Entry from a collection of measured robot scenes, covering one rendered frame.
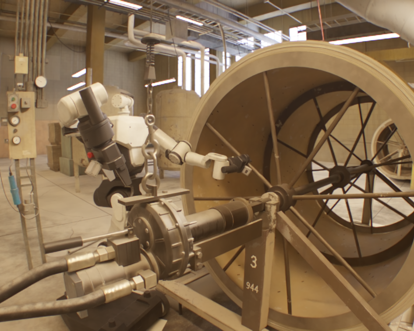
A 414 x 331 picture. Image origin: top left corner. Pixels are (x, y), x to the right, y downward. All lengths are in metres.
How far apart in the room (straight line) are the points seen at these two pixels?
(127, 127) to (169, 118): 5.59
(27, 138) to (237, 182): 1.87
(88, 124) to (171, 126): 6.17
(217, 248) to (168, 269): 0.25
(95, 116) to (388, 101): 1.12
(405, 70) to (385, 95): 10.52
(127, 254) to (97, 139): 0.36
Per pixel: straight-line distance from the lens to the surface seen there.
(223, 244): 1.10
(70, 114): 0.78
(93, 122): 0.76
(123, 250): 0.89
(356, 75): 1.37
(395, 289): 1.48
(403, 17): 5.55
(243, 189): 2.55
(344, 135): 12.11
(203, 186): 2.19
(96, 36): 10.49
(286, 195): 1.50
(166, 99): 7.00
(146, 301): 1.92
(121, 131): 1.36
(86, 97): 0.75
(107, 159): 0.80
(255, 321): 1.66
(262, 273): 1.48
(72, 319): 1.95
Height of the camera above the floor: 1.29
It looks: 7 degrees down
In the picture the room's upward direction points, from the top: straight up
